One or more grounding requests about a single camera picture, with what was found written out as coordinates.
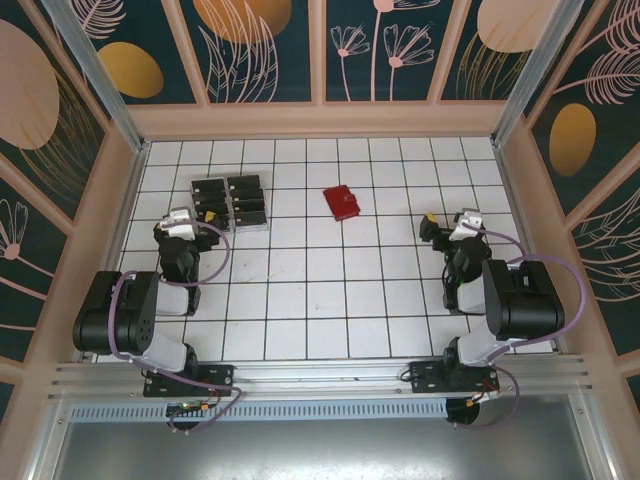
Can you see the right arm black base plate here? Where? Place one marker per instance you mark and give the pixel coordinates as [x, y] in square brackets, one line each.
[420, 377]

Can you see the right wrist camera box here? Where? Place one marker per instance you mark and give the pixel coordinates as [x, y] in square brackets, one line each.
[467, 222]

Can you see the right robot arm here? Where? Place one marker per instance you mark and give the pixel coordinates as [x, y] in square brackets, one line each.
[530, 305]

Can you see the yellow power connector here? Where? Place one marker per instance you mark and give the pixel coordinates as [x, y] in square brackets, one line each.
[474, 401]

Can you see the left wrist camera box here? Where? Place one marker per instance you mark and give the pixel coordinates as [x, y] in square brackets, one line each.
[177, 224]

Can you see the small green circuit board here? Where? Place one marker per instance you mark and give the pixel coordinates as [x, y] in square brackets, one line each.
[187, 407]

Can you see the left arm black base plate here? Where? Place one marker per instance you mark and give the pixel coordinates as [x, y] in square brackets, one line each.
[220, 380]

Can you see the grey metal sheet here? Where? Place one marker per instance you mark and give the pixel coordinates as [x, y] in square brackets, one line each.
[320, 450]

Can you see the clear acrylic card rack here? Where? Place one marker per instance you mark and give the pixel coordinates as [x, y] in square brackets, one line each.
[247, 227]

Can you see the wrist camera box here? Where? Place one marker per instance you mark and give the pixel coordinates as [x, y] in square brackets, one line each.
[467, 222]
[177, 224]

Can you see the aluminium corner post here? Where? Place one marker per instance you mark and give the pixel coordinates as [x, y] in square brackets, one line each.
[525, 87]
[106, 85]

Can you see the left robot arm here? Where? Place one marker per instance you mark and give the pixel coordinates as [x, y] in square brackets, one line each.
[115, 320]

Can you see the aluminium frame rail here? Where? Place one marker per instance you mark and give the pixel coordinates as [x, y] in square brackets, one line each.
[320, 372]

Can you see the red card holder wallet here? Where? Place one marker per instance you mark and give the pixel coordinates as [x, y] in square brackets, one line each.
[342, 202]

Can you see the black credit card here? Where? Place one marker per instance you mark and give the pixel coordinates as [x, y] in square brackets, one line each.
[247, 205]
[211, 197]
[250, 217]
[245, 181]
[212, 208]
[223, 219]
[210, 186]
[246, 193]

